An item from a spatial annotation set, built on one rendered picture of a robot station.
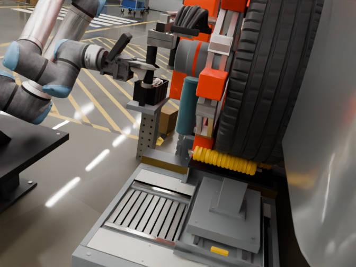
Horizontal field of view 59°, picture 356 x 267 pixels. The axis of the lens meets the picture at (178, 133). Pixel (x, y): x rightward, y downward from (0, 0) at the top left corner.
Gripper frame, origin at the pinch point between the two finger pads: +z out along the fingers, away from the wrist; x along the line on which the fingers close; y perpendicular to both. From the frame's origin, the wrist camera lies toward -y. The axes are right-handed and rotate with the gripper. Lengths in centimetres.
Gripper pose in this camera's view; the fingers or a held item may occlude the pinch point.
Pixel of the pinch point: (154, 65)
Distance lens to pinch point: 114.2
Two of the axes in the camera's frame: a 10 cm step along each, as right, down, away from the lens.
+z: 9.6, 2.5, -1.5
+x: -2.4, 3.7, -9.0
